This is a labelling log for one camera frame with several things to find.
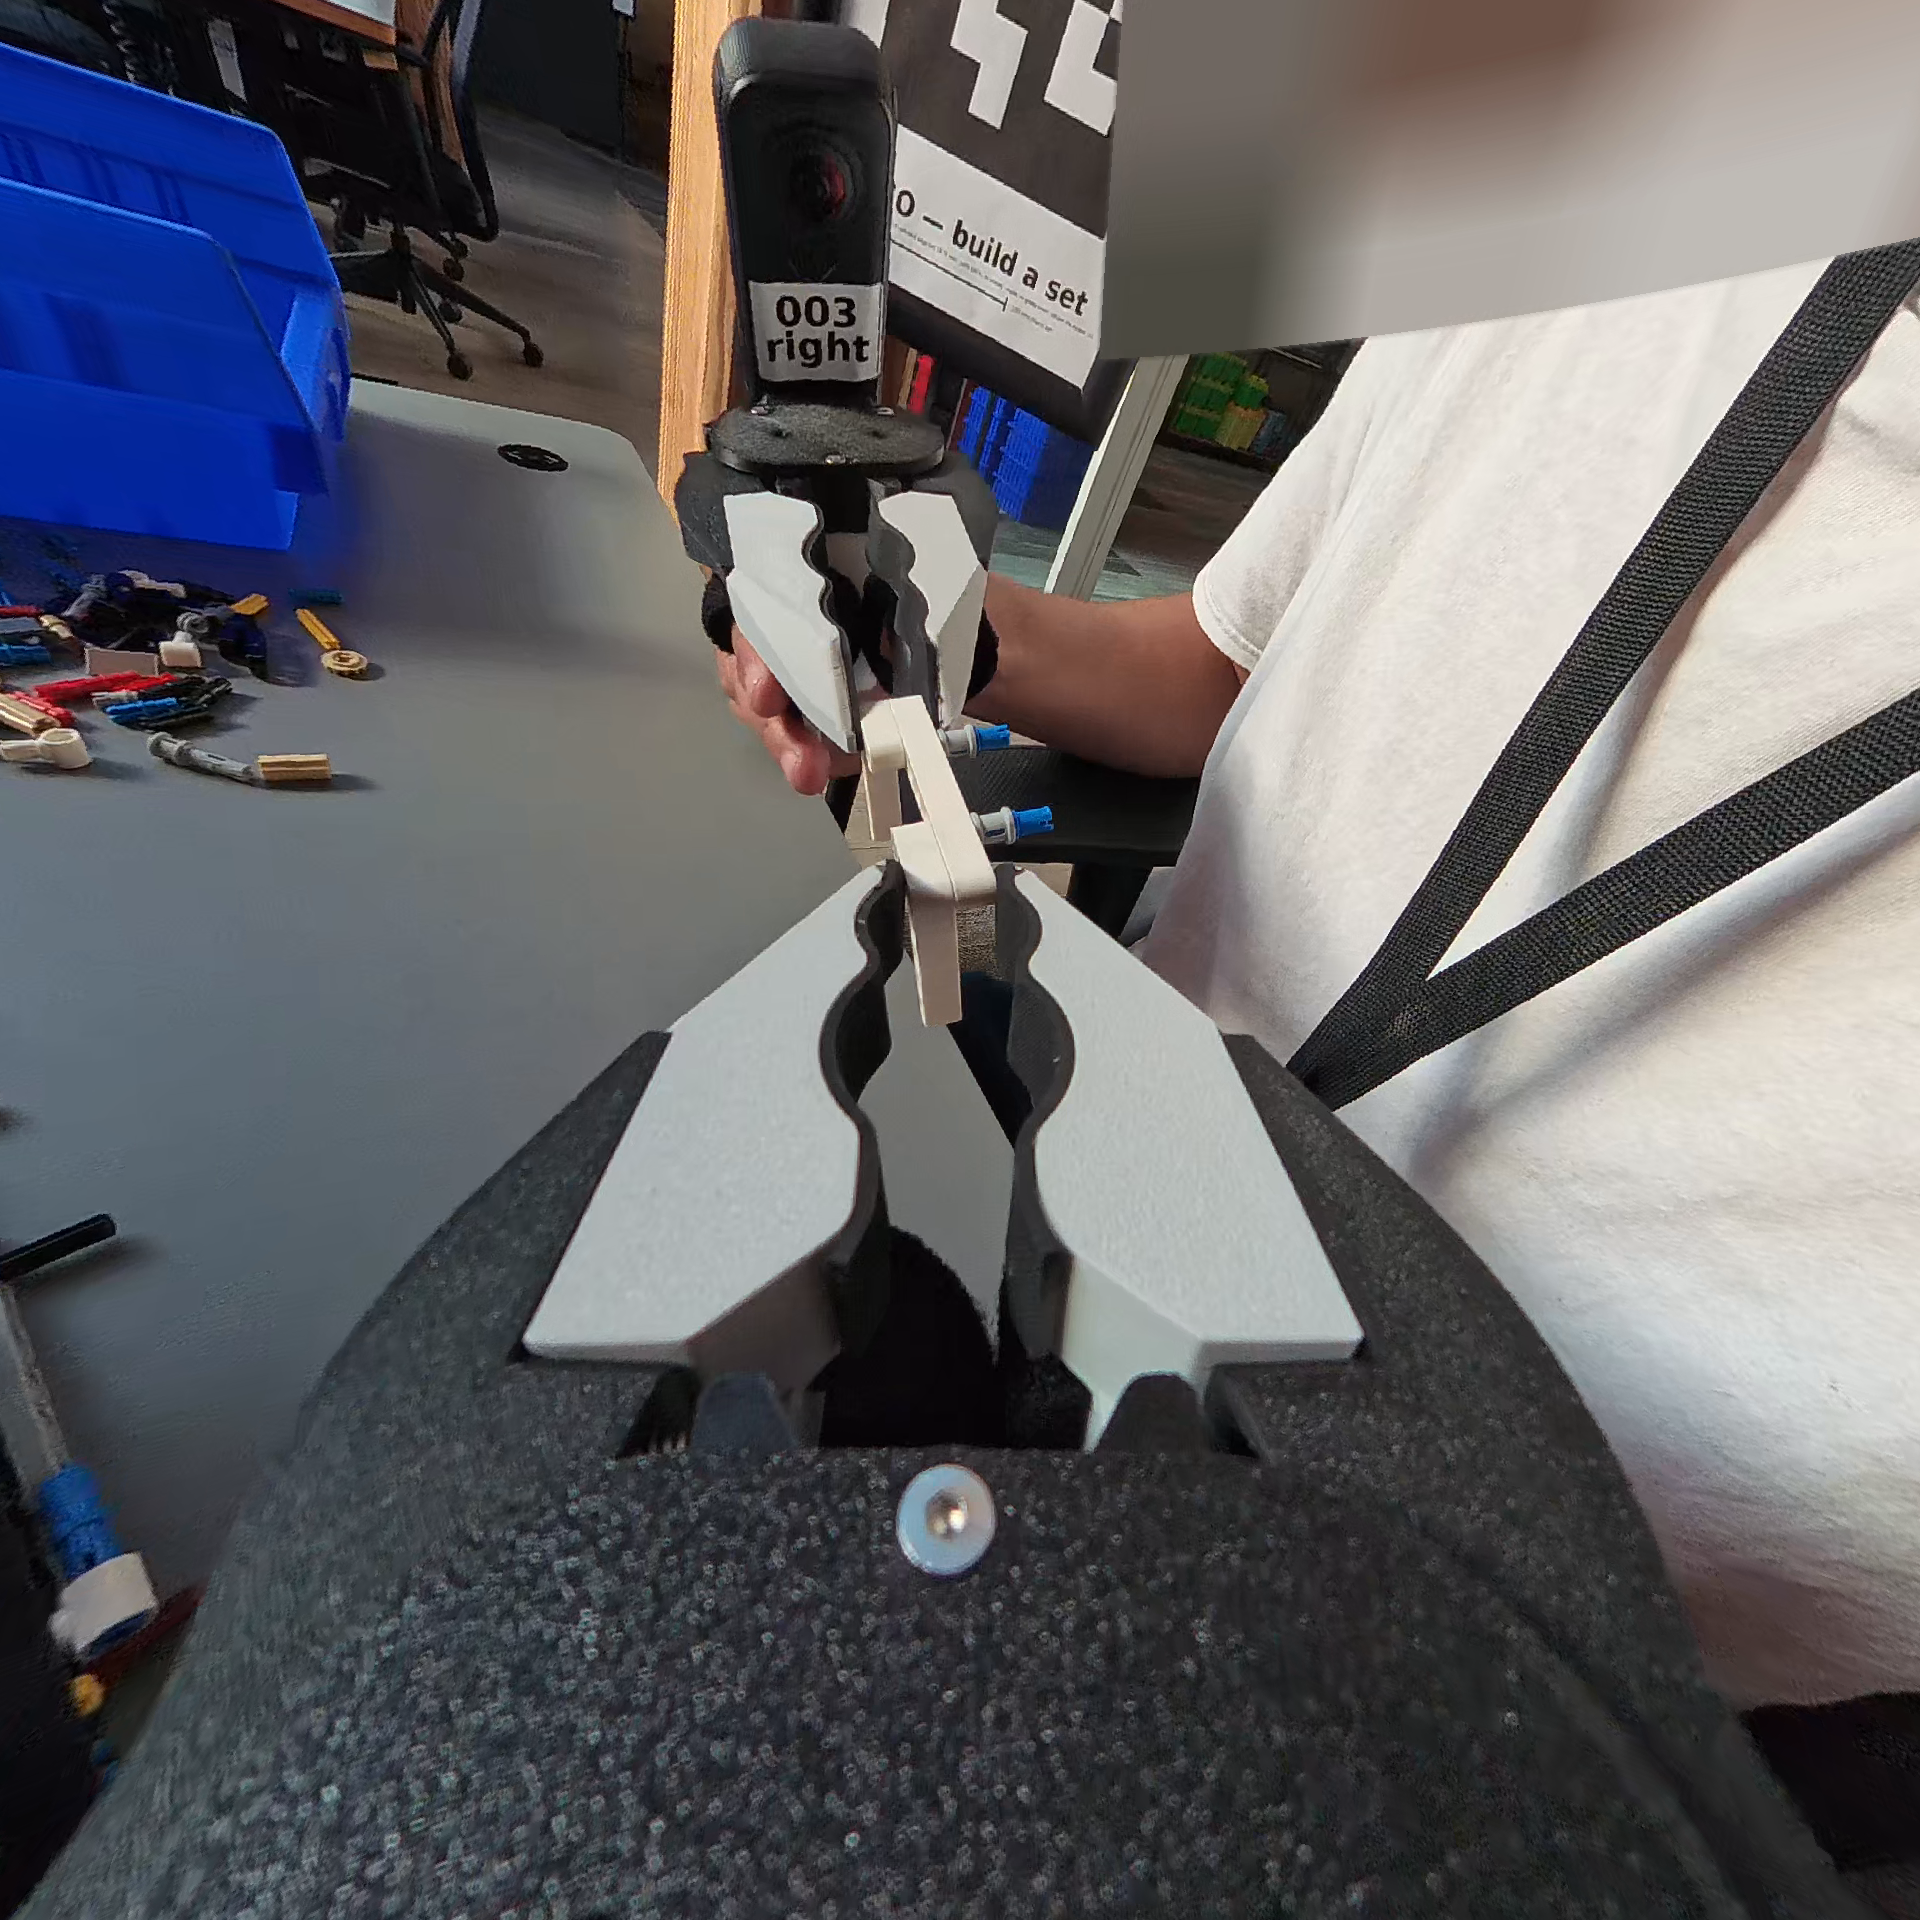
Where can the black office chair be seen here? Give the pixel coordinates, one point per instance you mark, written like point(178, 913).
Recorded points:
point(421, 165)

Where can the black table grommet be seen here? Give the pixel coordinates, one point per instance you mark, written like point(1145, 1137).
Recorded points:
point(534, 454)

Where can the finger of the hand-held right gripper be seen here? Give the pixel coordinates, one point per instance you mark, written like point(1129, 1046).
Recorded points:
point(781, 600)
point(944, 585)

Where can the black rod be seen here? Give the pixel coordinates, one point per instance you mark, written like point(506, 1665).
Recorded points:
point(61, 1244)

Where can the white lego beam assembly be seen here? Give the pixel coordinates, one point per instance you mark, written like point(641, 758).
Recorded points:
point(944, 861)

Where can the stack of green crates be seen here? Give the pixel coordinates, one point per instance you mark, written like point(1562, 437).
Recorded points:
point(1238, 398)

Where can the person's white shirt torso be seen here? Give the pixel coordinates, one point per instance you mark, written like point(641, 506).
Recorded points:
point(1621, 1049)

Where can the white metal frame leg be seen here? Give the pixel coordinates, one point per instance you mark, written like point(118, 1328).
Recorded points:
point(1118, 465)

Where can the blue storage bin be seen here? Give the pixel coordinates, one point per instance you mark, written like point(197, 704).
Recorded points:
point(150, 480)
point(166, 225)

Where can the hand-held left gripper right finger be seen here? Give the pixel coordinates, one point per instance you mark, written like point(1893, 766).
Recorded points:
point(1172, 1184)

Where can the person's right hand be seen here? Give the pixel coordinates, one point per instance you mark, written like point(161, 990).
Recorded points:
point(773, 733)

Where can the wooden post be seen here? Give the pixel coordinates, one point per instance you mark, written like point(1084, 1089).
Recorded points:
point(694, 225)

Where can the white printed sign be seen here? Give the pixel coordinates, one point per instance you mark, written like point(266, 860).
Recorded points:
point(1021, 195)

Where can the person's right forearm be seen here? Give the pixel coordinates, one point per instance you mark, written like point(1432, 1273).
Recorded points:
point(1110, 661)

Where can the pile of loose lego pieces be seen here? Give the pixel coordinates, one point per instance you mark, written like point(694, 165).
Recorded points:
point(136, 690)

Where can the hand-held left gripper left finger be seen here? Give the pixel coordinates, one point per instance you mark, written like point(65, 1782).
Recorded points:
point(704, 1184)

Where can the stack of blue crates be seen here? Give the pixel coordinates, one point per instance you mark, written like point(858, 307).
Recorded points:
point(1028, 450)

